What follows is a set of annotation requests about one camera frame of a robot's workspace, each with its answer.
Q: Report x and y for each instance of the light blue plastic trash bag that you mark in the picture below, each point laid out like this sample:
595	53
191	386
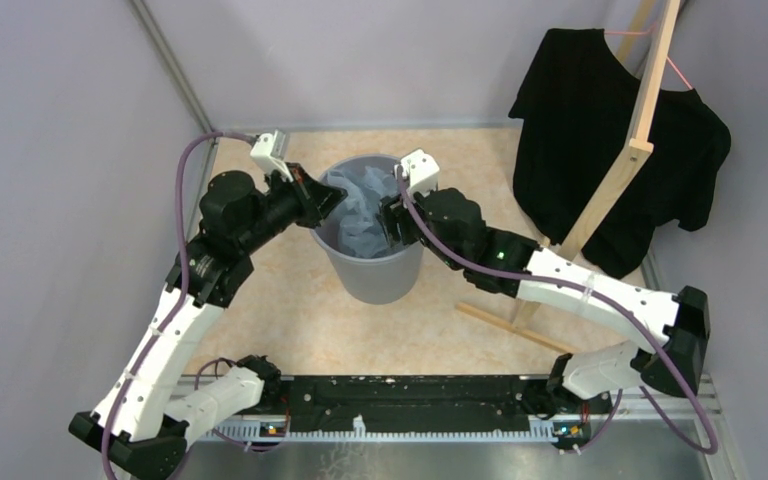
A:
360	232

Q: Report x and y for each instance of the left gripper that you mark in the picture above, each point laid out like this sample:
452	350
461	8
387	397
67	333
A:
315	199

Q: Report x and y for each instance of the black t-shirt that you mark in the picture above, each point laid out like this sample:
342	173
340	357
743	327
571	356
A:
575	105

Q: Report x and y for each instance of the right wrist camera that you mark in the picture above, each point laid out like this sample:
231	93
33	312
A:
419	171

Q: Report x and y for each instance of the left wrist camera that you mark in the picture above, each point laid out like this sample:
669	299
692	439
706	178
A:
268	153

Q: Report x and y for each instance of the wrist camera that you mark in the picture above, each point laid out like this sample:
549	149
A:
419	171
268	153

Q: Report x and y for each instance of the grey plastic trash bin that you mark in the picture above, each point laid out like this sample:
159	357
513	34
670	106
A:
375	281

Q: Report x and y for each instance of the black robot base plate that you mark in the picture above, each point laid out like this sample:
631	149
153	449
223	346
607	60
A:
420	404

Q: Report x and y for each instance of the grey slotted cable duct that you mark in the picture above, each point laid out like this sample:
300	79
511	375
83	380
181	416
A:
253	431

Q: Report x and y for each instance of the wooden clothes stand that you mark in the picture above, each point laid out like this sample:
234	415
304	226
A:
635	152

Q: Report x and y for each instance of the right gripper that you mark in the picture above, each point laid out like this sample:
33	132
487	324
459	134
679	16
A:
394	211

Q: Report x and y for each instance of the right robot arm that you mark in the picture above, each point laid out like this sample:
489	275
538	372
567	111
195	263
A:
665	334

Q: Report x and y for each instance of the pink clothes hanger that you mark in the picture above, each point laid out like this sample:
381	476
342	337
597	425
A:
679	69

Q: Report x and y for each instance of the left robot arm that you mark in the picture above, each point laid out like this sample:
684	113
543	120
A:
138	426

